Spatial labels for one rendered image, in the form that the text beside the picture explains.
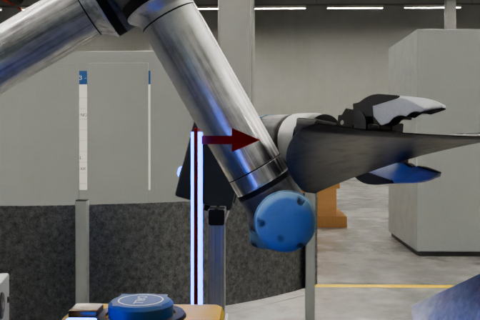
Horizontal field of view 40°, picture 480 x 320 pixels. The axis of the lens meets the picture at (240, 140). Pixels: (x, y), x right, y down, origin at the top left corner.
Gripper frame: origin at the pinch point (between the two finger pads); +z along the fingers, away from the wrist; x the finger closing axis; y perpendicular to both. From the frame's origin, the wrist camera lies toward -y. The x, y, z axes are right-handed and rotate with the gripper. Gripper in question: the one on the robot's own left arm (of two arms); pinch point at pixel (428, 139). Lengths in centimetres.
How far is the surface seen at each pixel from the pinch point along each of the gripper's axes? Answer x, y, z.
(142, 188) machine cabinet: 26, 249, -551
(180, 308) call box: 14.4, -35.9, 10.4
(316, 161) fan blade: 3.5, -12.6, -3.7
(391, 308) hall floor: 87, 301, -264
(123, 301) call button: 14.0, -39.4, 9.6
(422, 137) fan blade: 0.9, -11.4, 8.5
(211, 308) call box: 14.4, -33.7, 10.8
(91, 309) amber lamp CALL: 14.6, -41.1, 8.8
